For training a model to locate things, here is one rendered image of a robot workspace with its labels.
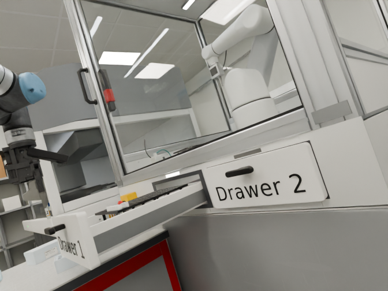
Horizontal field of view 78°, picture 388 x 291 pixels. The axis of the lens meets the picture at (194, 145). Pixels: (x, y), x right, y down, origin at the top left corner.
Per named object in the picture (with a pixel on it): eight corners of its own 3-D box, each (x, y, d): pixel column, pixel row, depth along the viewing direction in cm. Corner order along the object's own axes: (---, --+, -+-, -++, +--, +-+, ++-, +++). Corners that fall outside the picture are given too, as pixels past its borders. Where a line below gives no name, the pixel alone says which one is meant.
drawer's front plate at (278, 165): (325, 201, 43) (305, 142, 43) (215, 209, 64) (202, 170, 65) (329, 197, 44) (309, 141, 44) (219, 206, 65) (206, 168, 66)
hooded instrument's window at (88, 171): (51, 216, 124) (29, 134, 127) (23, 220, 257) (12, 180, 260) (204, 164, 200) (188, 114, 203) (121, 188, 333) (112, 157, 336)
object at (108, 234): (96, 257, 47) (88, 227, 48) (68, 247, 67) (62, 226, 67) (225, 193, 74) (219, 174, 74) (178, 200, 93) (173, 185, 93)
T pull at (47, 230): (49, 235, 51) (48, 229, 51) (44, 234, 57) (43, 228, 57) (68, 228, 53) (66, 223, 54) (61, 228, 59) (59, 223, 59)
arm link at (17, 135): (34, 131, 81) (31, 125, 74) (37, 144, 80) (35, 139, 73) (6, 136, 77) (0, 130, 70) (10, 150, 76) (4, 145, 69)
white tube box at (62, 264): (57, 273, 71) (53, 261, 71) (58, 267, 78) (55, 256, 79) (100, 254, 77) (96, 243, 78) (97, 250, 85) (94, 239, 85)
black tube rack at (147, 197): (125, 237, 56) (117, 211, 56) (100, 235, 69) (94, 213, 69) (194, 204, 70) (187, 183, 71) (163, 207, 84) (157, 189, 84)
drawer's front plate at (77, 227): (92, 271, 45) (76, 214, 46) (61, 256, 67) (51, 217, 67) (101, 266, 46) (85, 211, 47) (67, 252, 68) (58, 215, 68)
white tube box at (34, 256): (36, 265, 92) (32, 252, 93) (26, 265, 97) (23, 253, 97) (67, 249, 103) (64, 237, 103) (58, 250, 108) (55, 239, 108)
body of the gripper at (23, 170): (15, 186, 75) (5, 150, 76) (46, 178, 79) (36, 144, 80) (10, 185, 69) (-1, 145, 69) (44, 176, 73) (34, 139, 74)
